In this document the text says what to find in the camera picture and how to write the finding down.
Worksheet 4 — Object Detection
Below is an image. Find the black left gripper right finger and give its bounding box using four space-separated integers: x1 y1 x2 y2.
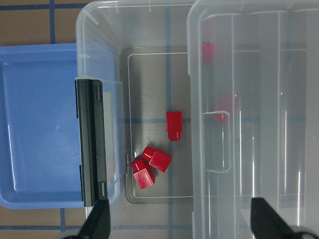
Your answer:
251 198 299 239

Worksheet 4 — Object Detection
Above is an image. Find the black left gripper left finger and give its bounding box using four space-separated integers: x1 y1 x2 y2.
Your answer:
75 199 110 239

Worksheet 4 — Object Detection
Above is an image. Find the clear plastic box lid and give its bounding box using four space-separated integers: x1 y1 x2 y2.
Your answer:
187 0 319 239

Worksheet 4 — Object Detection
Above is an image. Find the clear plastic storage box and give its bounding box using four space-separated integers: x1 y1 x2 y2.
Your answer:
76 0 196 239

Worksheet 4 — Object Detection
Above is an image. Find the red block lower pair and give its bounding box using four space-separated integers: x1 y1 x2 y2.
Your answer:
131 158 156 190

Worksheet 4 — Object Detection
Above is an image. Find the red block pair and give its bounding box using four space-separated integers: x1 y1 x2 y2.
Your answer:
142 146 172 173
131 158 156 190

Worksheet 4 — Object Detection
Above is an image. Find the blue plastic tray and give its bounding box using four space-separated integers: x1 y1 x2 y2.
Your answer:
0 43 120 209

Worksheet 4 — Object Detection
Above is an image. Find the red block upper pair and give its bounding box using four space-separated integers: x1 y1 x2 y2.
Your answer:
142 146 172 173

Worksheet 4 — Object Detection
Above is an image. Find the red block under lid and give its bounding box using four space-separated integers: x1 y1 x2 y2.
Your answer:
212 95 238 124

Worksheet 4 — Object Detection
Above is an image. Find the red block front edge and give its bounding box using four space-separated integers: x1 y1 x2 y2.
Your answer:
201 41 215 65

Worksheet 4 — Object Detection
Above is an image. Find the black box latch handle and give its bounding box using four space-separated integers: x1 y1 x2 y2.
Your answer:
75 79 107 207

